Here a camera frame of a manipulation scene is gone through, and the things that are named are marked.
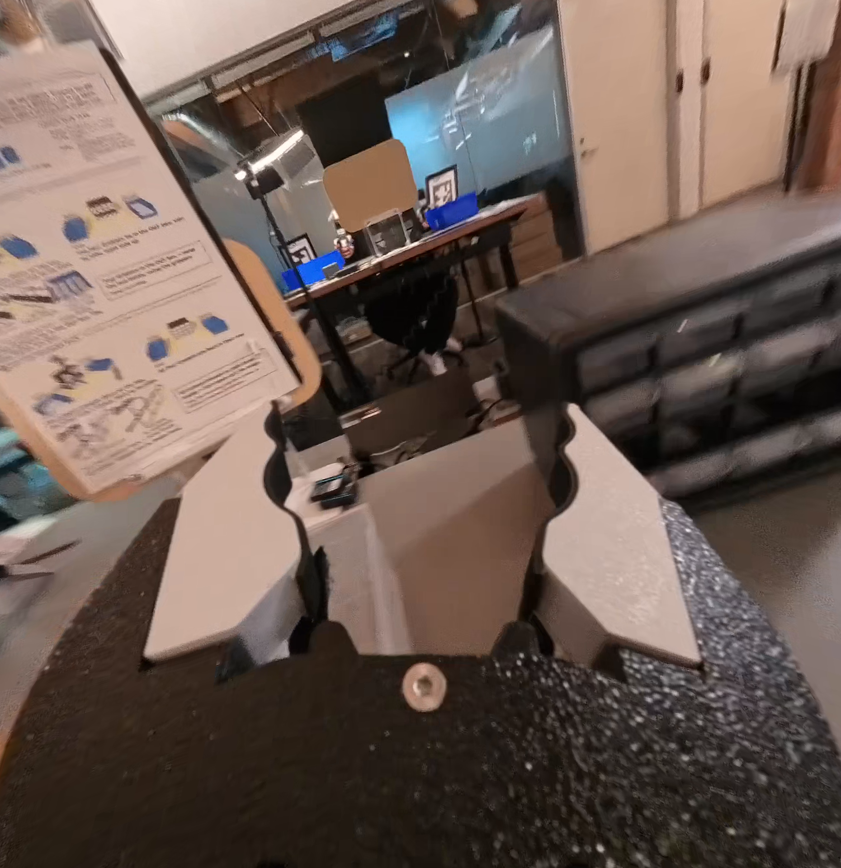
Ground tan board with instruction sheet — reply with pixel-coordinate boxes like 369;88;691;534
0;41;324;504

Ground tan rounded board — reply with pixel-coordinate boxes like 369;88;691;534
323;138;419;233

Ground blue plastic bin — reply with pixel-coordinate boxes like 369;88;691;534
425;193;478;229
281;250;346;290

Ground black drawer cabinet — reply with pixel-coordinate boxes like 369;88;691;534
495;197;841;504

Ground wooden table with black legs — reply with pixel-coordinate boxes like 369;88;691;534
283;197;531;402

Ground rows of clear cabinet drawers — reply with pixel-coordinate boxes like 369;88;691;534
576;268;841;491

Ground clear box with black inserts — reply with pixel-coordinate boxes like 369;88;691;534
363;211;412;257

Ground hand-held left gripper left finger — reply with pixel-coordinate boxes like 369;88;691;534
142;401;328;667

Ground studio light on stand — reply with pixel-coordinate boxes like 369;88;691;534
233;127;369;409

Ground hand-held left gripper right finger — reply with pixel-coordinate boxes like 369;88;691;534
522;403;704;671

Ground small black device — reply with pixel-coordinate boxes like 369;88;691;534
310;468;361;511

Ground white double doors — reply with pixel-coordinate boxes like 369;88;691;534
559;0;804;253

